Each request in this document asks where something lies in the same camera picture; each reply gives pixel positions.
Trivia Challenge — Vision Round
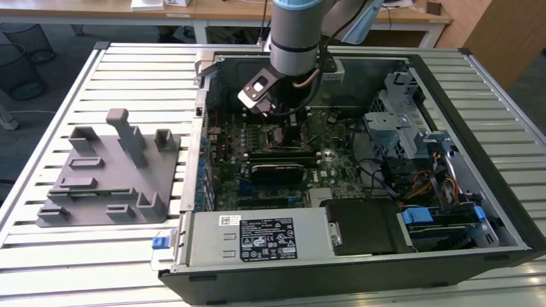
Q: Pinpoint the metal socket cover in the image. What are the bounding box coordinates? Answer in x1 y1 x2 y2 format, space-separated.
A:
305 111 328 144

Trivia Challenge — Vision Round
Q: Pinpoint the CPU socket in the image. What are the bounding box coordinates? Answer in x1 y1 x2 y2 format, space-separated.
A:
263 123 308 152

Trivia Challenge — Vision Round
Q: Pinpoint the silver metal drive cage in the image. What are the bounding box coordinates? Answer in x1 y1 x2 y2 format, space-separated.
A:
361 70 452 161

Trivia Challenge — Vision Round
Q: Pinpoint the green motherboard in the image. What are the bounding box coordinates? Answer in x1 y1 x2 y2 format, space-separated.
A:
204 107 372 212

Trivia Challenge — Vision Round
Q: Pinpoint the black graphics card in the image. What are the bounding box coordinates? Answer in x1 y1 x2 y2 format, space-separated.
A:
249 162 307 185

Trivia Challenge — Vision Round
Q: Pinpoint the silver chipset heatsink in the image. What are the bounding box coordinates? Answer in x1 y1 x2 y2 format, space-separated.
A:
307 187 335 205

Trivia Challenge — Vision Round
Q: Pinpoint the black expansion slot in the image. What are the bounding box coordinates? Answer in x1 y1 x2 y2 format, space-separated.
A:
236 197 300 208

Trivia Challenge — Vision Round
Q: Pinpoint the grey parts rack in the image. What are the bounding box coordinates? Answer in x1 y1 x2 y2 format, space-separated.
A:
34 107 183 228

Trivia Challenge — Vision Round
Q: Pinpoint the hard disk in blue carrier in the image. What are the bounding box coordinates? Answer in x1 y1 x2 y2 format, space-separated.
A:
400 206 479 251

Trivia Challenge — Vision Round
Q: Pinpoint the silver power supply unit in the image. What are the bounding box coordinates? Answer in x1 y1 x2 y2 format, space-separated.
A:
169 209 341 268

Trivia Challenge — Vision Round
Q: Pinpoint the wooden cabinet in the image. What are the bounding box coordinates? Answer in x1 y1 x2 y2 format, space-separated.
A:
434 0 546 89

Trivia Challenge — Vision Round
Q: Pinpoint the green RAM stick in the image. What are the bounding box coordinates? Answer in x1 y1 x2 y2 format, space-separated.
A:
66 189 131 197

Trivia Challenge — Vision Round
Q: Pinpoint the black PC case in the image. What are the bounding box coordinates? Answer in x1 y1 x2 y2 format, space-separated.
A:
149 47 546 306

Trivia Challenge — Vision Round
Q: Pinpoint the wooden desk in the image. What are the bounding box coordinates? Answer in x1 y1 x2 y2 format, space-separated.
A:
0 0 455 49

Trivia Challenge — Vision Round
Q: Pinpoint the black mesh waste bin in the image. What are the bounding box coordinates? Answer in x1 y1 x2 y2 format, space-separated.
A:
5 24 56 63
0 43 48 100

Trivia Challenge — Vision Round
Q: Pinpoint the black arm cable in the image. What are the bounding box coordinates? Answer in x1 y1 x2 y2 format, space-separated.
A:
272 30 340 116

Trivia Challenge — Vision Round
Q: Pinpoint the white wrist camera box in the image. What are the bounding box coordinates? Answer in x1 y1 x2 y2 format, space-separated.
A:
323 59 345 83
236 67 279 118

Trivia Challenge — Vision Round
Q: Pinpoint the yellow red wire bundle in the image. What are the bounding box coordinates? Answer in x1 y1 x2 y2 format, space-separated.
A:
400 152 464 205

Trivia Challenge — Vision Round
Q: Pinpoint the dark flat cable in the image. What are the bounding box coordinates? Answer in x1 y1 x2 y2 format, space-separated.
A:
427 150 454 212

